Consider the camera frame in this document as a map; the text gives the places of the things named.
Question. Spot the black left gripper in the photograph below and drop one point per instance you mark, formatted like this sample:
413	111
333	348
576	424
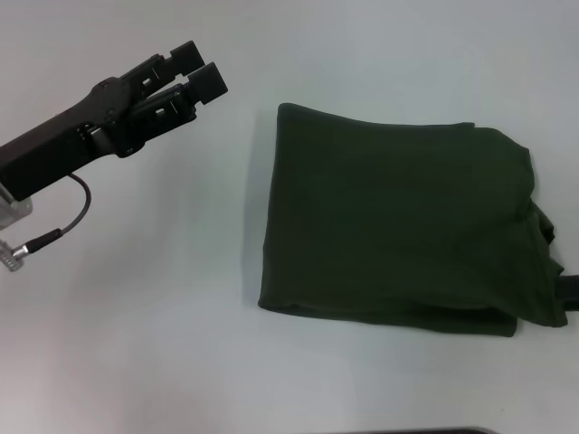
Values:
59	140

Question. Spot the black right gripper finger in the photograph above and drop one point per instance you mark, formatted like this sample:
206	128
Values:
571	293

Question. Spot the dark green FREE t-shirt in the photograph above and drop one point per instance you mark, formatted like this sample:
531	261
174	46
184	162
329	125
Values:
398	217

